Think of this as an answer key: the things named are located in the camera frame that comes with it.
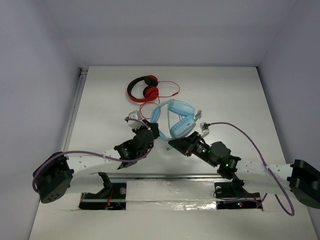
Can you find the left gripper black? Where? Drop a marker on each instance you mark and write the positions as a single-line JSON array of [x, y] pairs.
[[152, 127]]

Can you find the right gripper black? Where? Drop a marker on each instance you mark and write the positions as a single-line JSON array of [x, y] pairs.
[[187, 145]]

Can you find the light blue headphones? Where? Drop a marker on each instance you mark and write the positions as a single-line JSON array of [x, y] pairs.
[[181, 118]]

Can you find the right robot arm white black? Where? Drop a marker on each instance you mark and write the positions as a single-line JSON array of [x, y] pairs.
[[298, 180]]

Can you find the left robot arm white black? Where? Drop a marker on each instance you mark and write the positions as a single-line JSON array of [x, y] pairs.
[[53, 178]]

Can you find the red black headphones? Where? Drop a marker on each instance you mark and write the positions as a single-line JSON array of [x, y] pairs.
[[150, 92]]

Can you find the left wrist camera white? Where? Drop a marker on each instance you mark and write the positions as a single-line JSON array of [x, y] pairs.
[[134, 120]]

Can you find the aluminium rail front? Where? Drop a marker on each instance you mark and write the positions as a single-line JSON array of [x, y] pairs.
[[163, 176]]

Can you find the aluminium rail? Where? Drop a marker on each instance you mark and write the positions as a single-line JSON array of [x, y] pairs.
[[163, 176], [83, 72]]

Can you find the aluminium rail left side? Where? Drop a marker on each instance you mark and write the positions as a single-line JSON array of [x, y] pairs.
[[83, 72]]

